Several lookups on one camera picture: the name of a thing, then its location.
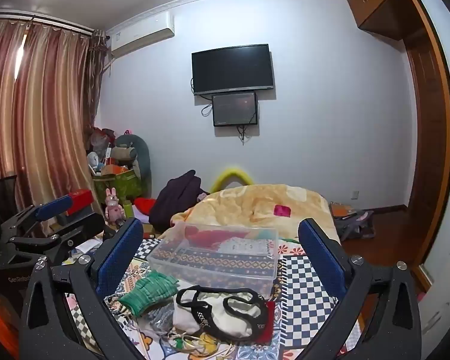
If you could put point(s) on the red cloth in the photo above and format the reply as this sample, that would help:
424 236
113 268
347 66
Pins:
206 238

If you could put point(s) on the grey pink bag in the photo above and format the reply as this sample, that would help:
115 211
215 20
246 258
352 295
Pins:
354 225

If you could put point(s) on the white black-trimmed underwear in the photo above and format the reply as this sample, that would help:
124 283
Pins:
189 318

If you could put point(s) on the small black wall monitor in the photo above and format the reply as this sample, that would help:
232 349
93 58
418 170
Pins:
234 108

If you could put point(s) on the clear plastic storage box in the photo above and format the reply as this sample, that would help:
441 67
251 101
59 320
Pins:
210 272

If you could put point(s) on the green knitted glove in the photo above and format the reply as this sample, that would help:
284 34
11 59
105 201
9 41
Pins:
150 290

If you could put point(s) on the dark red cloth patch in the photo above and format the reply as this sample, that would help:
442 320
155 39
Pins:
270 318

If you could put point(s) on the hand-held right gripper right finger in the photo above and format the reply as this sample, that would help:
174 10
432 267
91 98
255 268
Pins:
320 260

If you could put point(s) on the white curtain rail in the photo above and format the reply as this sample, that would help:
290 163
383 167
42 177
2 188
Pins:
41 22

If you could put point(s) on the small pink cloth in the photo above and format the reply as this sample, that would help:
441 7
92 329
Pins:
282 210

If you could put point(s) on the green cardboard box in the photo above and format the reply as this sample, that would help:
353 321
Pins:
122 183

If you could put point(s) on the wooden wardrobe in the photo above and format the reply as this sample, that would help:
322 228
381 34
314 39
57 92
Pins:
431 120

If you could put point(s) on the pink bunny toy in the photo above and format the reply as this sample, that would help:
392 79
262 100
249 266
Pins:
114 206

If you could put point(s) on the pile of plastic bags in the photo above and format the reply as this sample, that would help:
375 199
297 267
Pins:
99 140

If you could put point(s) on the pink striped curtain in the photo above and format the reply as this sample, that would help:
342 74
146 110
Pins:
45 112

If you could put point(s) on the yellow neck pillow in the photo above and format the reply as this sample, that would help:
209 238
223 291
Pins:
219 182

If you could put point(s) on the clear plastic wrapper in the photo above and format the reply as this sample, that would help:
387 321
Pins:
160 318

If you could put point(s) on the dark purple jacket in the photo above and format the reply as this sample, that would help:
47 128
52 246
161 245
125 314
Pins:
176 197

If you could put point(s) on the yellow fleece blanket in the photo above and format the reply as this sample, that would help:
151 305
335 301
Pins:
243 202

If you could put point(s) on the red box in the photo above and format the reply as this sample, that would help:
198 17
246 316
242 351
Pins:
80 198

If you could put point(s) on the checkered patterned bedsheet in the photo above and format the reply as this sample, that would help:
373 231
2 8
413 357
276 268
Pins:
307 307

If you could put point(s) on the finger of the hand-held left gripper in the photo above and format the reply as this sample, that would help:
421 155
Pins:
73 234
54 207

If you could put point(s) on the orange flat box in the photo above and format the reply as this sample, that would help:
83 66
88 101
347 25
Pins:
341 210

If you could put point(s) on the white wall socket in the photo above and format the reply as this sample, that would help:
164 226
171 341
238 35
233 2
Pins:
354 195

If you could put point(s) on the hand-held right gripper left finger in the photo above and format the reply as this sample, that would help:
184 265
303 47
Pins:
120 258

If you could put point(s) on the white air conditioner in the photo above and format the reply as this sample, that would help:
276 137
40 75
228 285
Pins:
142 33

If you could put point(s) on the black wall television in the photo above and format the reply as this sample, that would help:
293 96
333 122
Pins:
232 69

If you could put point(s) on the grey-green plush pillow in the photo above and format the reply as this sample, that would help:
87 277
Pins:
144 157

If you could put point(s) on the red fabric bundle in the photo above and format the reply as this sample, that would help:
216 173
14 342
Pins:
142 205

